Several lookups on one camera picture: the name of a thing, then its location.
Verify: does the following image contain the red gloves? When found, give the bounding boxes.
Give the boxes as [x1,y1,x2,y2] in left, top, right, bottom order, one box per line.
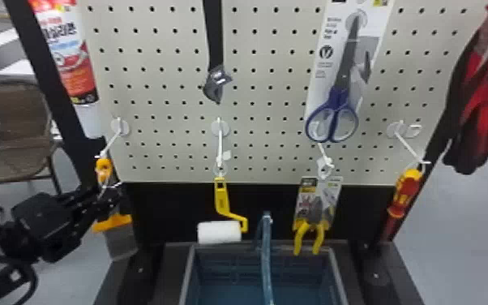
[441,0,488,176]

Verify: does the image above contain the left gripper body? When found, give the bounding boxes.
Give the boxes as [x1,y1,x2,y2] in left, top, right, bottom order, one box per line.
[38,203,99,264]

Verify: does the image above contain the red yellow screwdriver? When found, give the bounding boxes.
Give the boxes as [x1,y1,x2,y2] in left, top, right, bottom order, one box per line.
[379,168,425,242]

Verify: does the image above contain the brown mesh chair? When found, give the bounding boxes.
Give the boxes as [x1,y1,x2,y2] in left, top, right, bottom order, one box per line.
[0,80,65,195]

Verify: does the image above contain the yellow paint brush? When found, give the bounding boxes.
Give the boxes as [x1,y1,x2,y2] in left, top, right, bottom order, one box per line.
[91,157,139,262]

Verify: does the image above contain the blue basket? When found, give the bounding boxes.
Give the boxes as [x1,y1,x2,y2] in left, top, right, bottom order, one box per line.
[178,211,349,305]

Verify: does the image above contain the yellow paint roller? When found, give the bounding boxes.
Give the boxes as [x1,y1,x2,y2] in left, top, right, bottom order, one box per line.
[196,176,250,246]

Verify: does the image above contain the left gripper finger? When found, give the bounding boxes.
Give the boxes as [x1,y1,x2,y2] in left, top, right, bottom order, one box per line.
[56,183,122,208]
[83,195,124,228]

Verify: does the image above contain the black wrench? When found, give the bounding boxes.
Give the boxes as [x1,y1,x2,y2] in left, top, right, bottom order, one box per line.
[202,0,233,105]

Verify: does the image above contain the yellow pliers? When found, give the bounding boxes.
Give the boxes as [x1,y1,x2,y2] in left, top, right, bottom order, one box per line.
[291,175,345,257]

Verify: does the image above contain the white pegboard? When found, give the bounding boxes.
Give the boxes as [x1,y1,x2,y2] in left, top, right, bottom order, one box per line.
[3,0,488,305]

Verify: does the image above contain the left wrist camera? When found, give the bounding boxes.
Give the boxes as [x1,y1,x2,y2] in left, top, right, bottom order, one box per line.
[11,192,71,234]

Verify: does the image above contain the black cable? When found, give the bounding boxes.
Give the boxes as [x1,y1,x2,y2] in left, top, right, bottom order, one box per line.
[0,248,40,305]

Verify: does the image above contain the blue scissors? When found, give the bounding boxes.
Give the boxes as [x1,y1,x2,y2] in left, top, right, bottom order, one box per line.
[302,0,396,144]

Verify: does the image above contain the white red sealant tube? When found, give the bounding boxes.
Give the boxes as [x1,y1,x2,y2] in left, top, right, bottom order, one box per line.
[28,0,103,140]

